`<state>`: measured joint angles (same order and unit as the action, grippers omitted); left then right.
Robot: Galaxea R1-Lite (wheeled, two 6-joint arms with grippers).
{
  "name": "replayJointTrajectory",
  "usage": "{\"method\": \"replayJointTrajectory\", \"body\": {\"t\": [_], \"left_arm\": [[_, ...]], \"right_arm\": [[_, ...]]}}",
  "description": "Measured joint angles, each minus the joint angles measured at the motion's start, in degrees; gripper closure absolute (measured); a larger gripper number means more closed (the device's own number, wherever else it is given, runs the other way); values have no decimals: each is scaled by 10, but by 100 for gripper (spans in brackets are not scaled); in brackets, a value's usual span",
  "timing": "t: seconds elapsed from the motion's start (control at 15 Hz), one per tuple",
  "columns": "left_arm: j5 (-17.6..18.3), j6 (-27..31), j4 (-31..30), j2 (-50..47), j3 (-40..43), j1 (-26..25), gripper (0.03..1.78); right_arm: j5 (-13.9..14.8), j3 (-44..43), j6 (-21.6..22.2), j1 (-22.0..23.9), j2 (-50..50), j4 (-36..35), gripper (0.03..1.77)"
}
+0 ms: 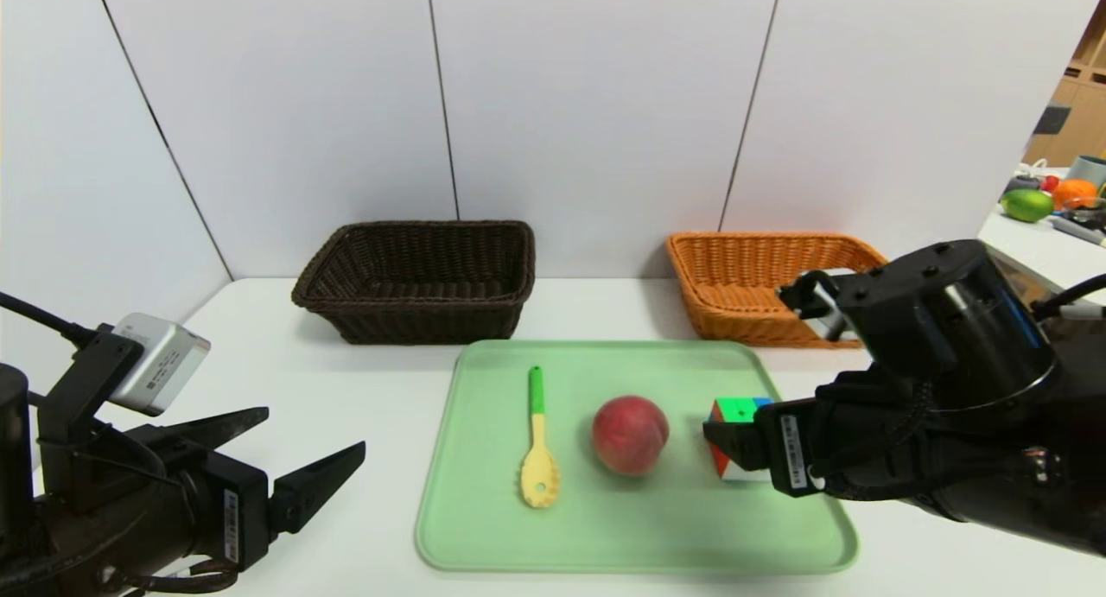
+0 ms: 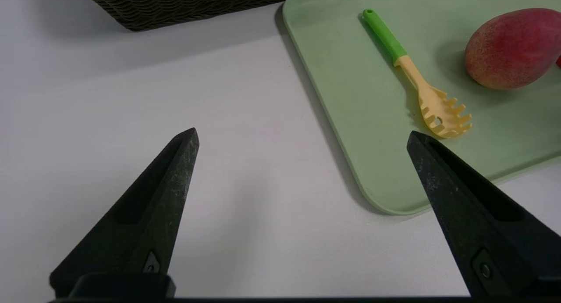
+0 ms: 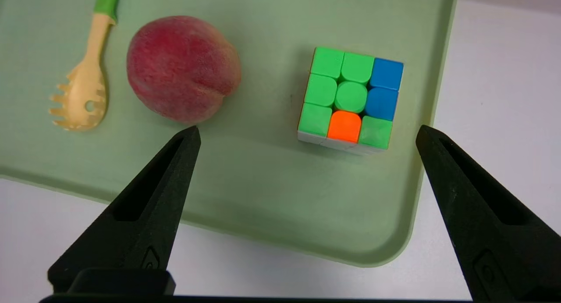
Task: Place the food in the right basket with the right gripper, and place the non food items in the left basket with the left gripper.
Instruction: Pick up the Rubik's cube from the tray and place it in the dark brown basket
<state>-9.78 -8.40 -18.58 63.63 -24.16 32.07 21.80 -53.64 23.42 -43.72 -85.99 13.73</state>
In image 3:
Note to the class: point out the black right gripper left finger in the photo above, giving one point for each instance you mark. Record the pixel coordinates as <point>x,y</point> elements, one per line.
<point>144,224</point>

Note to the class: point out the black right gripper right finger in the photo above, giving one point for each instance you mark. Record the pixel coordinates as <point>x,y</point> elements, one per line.
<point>495,233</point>

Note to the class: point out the red peach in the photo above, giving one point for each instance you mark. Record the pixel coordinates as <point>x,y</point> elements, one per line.
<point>184,70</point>

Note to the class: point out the colourful puzzle cube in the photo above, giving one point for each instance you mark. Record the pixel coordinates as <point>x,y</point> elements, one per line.
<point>350,97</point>

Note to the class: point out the light green plastic tray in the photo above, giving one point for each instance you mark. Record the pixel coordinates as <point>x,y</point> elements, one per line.
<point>263,184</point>

